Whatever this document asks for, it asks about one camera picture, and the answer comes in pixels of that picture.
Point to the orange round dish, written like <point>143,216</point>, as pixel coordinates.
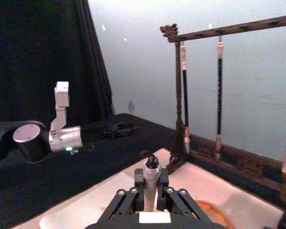
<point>212,212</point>

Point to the black curtain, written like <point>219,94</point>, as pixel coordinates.
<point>43,57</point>

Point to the white felt writing mat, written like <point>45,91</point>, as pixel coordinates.
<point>205,188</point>

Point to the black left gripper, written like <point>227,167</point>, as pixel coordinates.
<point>95,133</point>

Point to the black table cloth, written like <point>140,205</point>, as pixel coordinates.
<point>69,171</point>

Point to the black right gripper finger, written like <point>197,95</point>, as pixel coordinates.
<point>178,202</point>

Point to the dark wooden brush rack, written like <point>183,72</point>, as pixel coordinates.
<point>240,157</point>

